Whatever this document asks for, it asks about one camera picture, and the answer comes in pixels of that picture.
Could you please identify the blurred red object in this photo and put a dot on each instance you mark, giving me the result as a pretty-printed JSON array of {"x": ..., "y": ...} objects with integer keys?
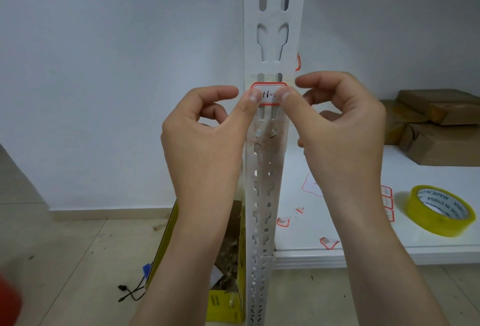
[{"x": 8, "y": 303}]

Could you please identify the sheet of red-bordered labels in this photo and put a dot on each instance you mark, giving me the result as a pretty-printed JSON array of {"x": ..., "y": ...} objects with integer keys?
[{"x": 387, "y": 198}]

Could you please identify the person's left forearm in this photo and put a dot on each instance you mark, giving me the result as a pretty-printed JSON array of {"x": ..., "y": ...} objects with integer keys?
[{"x": 187, "y": 269}]

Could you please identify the person's right hand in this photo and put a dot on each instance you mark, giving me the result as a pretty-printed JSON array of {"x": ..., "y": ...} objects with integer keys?
[{"x": 345, "y": 142}]

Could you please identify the brown taped cardboard parcel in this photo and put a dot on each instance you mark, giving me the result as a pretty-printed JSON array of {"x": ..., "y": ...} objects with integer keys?
[
  {"x": 397, "y": 119},
  {"x": 438, "y": 104},
  {"x": 442, "y": 145}
]

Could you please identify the person's right forearm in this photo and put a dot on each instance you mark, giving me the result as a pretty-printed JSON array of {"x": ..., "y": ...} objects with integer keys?
[{"x": 378, "y": 262}]

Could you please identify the person's left thumb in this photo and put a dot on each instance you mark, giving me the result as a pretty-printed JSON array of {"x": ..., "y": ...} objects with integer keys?
[{"x": 245, "y": 110}]

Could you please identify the yellow cardboard box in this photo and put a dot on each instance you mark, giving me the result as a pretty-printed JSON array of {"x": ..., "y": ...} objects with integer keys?
[{"x": 225, "y": 299}]

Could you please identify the red-bordered label on post side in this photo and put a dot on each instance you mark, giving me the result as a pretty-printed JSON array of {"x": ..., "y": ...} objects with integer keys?
[{"x": 298, "y": 62}]

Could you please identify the white shelf board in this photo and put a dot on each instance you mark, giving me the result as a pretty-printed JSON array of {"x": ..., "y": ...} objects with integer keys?
[{"x": 420, "y": 243}]

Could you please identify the red-bordered white label sticker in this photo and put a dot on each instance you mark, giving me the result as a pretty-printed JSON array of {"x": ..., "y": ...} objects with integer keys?
[{"x": 269, "y": 94}]

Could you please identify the small blue tag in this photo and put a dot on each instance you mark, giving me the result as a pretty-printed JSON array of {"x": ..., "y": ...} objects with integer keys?
[{"x": 146, "y": 271}]

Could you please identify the white perforated metal shelf post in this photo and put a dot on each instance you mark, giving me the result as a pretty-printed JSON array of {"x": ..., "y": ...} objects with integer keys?
[{"x": 273, "y": 14}]

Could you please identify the yellow clear tape roll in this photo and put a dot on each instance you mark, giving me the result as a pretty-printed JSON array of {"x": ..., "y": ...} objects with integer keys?
[{"x": 420, "y": 213}]

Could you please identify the person's left hand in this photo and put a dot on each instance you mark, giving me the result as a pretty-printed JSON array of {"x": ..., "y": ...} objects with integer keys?
[{"x": 202, "y": 157}]

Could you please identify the torn red-bordered sticker scrap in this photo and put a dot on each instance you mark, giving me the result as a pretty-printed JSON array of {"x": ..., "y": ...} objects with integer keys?
[
  {"x": 329, "y": 242},
  {"x": 283, "y": 221}
]

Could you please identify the person's right thumb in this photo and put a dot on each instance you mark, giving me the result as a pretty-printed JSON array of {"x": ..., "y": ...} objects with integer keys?
[{"x": 296, "y": 112}]

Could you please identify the person's right middle finger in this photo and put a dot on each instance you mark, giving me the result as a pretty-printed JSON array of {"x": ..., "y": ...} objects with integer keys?
[{"x": 318, "y": 97}]

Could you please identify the person's left middle finger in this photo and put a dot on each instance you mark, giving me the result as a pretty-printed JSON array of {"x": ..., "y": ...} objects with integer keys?
[{"x": 214, "y": 110}]

